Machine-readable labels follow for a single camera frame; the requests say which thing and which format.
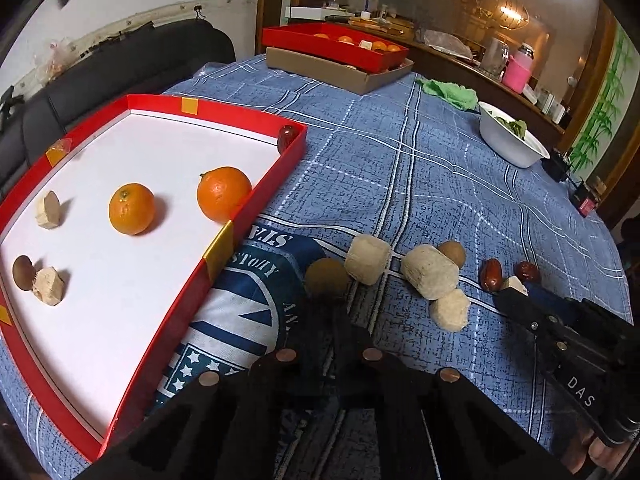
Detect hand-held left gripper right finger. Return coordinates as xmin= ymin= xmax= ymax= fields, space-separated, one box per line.
xmin=331 ymin=307 xmax=568 ymax=480

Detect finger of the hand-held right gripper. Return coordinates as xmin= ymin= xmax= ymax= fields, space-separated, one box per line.
xmin=526 ymin=284 xmax=618 ymax=337
xmin=492 ymin=287 xmax=572 ymax=372

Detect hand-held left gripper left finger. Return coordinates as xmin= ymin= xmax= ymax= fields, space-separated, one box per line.
xmin=97 ymin=299 xmax=335 ymax=480

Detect brown longan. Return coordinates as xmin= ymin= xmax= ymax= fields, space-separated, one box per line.
xmin=304 ymin=257 xmax=352 ymax=306
xmin=12 ymin=255 xmax=35 ymax=292
xmin=437 ymin=240 xmax=467 ymax=268

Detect red tray with white inside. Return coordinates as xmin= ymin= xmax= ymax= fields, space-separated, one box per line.
xmin=0 ymin=94 xmax=308 ymax=463

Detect person's right hand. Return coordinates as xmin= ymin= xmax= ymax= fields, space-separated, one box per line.
xmin=586 ymin=435 xmax=632 ymax=478

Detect red black device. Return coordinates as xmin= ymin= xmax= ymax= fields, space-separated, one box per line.
xmin=572 ymin=182 xmax=601 ymax=218

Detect blue plaid tablecloth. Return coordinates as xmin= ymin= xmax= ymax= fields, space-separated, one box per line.
xmin=0 ymin=52 xmax=636 ymax=480

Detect white bowl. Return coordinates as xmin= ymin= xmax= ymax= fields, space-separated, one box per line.
xmin=477 ymin=101 xmax=551 ymax=169

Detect green leaves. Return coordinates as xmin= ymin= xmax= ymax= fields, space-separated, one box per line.
xmin=492 ymin=115 xmax=528 ymax=141

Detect bamboo print glass panel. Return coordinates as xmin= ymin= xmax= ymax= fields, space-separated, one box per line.
xmin=570 ymin=25 xmax=633 ymax=181

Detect green cloth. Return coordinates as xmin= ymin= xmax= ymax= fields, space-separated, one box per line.
xmin=416 ymin=77 xmax=478 ymax=111

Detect pink thermos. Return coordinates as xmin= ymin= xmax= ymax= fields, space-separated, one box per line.
xmin=501 ymin=42 xmax=536 ymax=90

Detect glass pitcher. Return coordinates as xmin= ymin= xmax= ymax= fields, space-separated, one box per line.
xmin=480 ymin=37 xmax=510 ymax=78

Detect brown cardboard box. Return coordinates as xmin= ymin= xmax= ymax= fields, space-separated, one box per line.
xmin=265 ymin=46 xmax=415 ymax=96

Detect red box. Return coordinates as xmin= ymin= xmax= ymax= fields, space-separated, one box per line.
xmin=261 ymin=24 xmax=410 ymax=73

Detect clear plastic bag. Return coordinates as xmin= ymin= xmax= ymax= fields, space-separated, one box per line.
xmin=422 ymin=29 xmax=473 ymax=56
xmin=42 ymin=37 xmax=83 ymax=76

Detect long white box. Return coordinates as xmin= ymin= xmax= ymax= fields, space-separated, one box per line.
xmin=285 ymin=5 xmax=346 ymax=21

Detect wooden sideboard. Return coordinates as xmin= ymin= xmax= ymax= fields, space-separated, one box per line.
xmin=255 ymin=0 xmax=640 ymax=211

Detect black sofa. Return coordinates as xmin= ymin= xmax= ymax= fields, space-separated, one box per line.
xmin=0 ymin=19 xmax=236 ymax=201

